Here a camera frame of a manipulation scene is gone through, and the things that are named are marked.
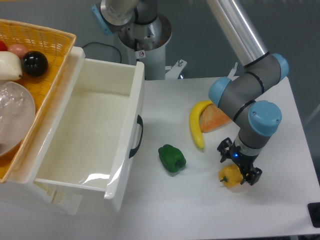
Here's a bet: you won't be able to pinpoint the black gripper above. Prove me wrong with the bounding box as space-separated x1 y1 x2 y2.
217 137 263 186

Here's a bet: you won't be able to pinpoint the yellow bell pepper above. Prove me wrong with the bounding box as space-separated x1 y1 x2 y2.
218 164 243 189

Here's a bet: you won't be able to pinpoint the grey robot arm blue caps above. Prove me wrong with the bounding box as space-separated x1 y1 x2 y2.
207 0 289 186

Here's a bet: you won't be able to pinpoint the green bell pepper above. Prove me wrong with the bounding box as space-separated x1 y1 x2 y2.
158 144 187 173

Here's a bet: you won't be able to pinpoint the yellow banana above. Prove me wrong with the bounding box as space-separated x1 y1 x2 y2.
189 100 212 150

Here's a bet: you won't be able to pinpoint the black corner device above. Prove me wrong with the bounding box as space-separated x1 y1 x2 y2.
307 202 320 228

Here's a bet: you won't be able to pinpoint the white plastic drawer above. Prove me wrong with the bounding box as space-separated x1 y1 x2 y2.
34 57 146 213

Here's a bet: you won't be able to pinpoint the yellow woven basket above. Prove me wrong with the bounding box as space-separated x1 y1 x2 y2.
0 19 76 183

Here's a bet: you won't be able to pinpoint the white drawer cabinet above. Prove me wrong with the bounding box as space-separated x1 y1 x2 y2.
0 47 85 215

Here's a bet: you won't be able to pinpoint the black ball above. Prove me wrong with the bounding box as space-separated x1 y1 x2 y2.
21 50 49 77

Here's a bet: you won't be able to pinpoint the white radish toy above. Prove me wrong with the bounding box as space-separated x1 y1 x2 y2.
0 51 23 81

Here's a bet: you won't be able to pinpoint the pink peach toy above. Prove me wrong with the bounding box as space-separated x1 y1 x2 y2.
7 43 29 58

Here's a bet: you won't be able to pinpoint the red tomato toy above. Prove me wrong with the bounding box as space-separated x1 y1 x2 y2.
0 40 8 52

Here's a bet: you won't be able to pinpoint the black drawer handle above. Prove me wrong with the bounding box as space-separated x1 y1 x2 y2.
129 114 144 158

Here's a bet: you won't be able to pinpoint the white metal bracket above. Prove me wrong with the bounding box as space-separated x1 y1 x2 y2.
165 59 188 80

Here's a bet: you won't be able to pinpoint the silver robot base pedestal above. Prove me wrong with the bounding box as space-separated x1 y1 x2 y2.
91 0 172 80

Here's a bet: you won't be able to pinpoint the black cable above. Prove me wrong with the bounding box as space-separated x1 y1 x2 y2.
81 41 123 63

